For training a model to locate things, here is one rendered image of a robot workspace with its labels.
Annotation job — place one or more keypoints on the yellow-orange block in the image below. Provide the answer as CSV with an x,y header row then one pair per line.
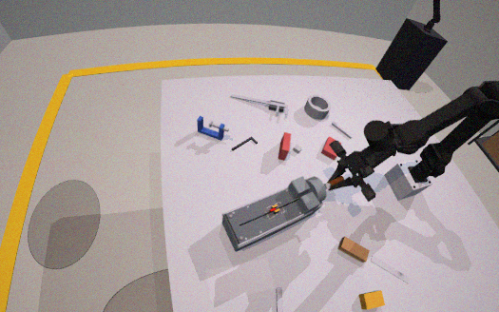
x,y
371,300

